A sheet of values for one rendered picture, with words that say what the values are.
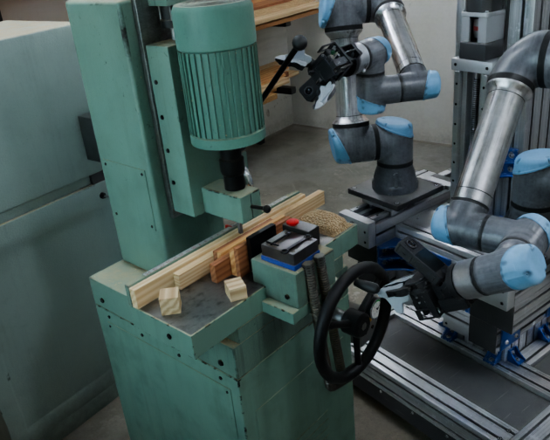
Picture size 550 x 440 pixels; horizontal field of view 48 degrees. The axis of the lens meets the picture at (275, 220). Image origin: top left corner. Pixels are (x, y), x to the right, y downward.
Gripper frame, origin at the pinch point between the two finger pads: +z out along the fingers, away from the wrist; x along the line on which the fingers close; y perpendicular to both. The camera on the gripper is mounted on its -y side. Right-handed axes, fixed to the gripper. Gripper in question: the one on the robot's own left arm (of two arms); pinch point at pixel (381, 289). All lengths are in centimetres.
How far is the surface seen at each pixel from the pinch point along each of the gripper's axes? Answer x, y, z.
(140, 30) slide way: -8, -75, 22
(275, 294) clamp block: -11.0, -8.5, 19.5
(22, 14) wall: 76, -173, 215
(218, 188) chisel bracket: -2.6, -36.2, 30.4
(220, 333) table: -26.2, -8.0, 23.2
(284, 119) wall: 295, -73, 291
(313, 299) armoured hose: -7.5, -4.2, 12.6
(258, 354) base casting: -16.0, 3.0, 29.6
